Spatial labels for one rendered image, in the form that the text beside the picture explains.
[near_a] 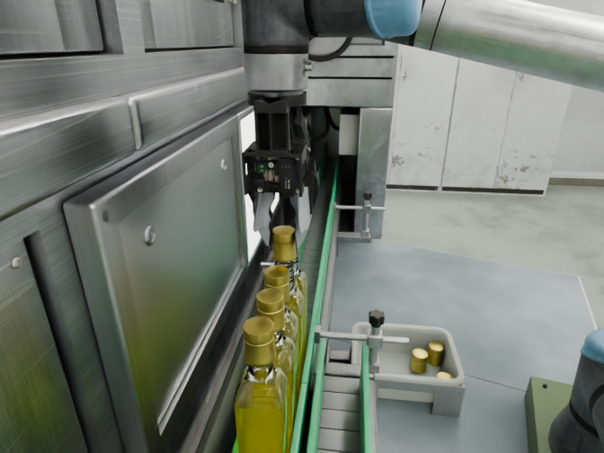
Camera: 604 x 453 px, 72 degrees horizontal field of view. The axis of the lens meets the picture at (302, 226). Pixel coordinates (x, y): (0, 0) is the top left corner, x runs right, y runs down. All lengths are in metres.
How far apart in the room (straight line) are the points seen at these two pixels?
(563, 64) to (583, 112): 4.68
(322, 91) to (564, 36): 0.99
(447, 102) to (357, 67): 2.92
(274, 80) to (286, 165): 0.09
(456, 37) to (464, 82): 3.77
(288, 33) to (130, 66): 0.17
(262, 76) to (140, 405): 0.38
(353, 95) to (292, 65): 0.98
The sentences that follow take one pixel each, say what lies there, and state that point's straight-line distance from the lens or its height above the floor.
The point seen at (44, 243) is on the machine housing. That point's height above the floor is 1.30.
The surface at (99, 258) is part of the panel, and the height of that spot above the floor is 1.27.
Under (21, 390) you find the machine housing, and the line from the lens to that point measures 0.42.
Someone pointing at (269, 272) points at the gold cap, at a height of 1.16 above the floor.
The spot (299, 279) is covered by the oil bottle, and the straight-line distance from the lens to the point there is 0.68.
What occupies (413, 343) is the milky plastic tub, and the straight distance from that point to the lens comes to 1.04.
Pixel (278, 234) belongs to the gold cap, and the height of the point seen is 1.20.
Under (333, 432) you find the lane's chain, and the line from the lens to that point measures 0.73.
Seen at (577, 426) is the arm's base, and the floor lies 0.89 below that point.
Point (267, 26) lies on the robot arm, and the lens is 0.48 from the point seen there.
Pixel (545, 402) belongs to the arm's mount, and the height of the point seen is 0.81.
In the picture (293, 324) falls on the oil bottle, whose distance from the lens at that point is 0.59.
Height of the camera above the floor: 1.44
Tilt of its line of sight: 24 degrees down
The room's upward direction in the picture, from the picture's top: straight up
